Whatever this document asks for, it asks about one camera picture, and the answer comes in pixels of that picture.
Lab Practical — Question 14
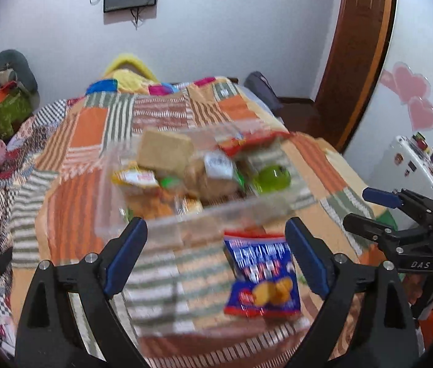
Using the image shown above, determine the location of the grey bag on floor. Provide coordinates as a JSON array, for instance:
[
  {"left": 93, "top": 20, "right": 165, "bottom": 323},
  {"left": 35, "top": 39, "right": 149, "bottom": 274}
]
[{"left": 244, "top": 71, "right": 283, "bottom": 114}]

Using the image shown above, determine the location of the blue cookie bag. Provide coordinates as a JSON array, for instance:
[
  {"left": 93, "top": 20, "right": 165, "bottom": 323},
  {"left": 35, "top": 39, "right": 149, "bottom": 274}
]
[{"left": 223, "top": 231, "right": 301, "bottom": 318}]

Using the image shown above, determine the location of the brown wooden door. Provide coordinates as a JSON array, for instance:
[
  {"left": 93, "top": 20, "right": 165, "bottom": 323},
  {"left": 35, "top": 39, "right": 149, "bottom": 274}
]
[{"left": 315, "top": 0, "right": 395, "bottom": 152}]

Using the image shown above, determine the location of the clear plastic storage box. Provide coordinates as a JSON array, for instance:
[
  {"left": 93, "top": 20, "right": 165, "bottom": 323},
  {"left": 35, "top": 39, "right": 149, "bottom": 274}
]
[{"left": 94, "top": 120, "right": 315, "bottom": 244}]

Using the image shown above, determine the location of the patchwork striped blanket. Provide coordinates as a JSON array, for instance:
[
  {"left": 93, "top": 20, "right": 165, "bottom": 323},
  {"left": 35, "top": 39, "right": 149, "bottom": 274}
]
[{"left": 0, "top": 77, "right": 385, "bottom": 367}]

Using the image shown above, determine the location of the golden snack pack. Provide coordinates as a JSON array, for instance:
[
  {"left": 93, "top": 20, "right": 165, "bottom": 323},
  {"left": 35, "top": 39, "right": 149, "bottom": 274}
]
[{"left": 111, "top": 164, "right": 174, "bottom": 220}]

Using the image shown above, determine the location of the brown biscuit roll pack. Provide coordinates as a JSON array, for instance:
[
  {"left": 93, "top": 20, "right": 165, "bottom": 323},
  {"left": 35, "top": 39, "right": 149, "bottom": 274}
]
[{"left": 136, "top": 128, "right": 195, "bottom": 174}]

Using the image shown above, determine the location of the green jelly cup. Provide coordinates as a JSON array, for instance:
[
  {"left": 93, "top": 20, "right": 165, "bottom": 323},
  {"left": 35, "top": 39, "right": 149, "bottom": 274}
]
[{"left": 252, "top": 164, "right": 291, "bottom": 194}]

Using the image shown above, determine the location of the clutter pile with green bag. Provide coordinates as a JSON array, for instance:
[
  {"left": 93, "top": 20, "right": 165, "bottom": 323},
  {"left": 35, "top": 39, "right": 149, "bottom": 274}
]
[{"left": 0, "top": 49, "right": 38, "bottom": 140}]

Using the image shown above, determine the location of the white cabinet with stickers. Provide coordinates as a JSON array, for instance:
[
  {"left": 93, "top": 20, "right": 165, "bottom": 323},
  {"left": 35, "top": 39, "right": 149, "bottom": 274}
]
[{"left": 369, "top": 133, "right": 433, "bottom": 231}]

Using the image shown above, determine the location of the red chip bag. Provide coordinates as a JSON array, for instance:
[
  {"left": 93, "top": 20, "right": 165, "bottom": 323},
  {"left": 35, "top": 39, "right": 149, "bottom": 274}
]
[{"left": 218, "top": 130, "right": 292, "bottom": 158}]

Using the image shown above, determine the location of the yellow pillow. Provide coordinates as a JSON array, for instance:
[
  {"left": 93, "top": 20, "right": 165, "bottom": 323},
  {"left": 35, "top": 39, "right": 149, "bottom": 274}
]
[{"left": 102, "top": 52, "right": 160, "bottom": 95}]

